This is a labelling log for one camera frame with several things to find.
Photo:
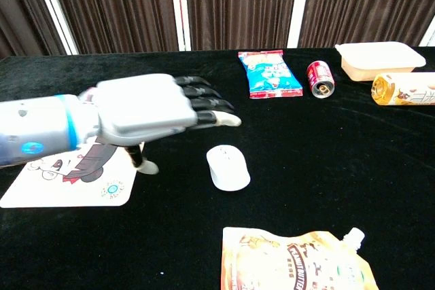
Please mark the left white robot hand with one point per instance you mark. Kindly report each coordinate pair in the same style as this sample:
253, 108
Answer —
142, 106

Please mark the white computer mouse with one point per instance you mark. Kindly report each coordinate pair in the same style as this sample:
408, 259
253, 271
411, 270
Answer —
227, 167

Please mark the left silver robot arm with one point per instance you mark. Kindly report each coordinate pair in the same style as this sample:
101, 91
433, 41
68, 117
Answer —
37, 128

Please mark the cartoon printed white pad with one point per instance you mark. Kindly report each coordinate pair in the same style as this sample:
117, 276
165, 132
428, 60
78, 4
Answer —
85, 188

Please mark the brown curtain panel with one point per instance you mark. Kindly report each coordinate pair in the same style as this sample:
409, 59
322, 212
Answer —
23, 11
115, 6
239, 4
367, 3

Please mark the blue red snack bag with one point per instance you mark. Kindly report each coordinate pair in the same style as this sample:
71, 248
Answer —
270, 74

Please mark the black velvet tablecloth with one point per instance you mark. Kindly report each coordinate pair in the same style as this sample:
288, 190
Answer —
306, 154

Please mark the red soda can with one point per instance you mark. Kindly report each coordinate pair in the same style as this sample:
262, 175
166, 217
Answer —
320, 77

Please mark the peanut butter spout pouch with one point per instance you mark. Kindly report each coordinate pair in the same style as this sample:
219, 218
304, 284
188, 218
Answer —
292, 263

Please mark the white lidded food container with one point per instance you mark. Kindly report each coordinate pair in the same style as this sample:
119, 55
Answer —
379, 60

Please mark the amber tea bottle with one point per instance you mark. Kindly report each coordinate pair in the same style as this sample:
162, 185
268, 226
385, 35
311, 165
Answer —
404, 89

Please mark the white partition post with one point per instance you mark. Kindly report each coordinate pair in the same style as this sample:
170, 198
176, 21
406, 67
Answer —
54, 8
299, 4
429, 35
179, 6

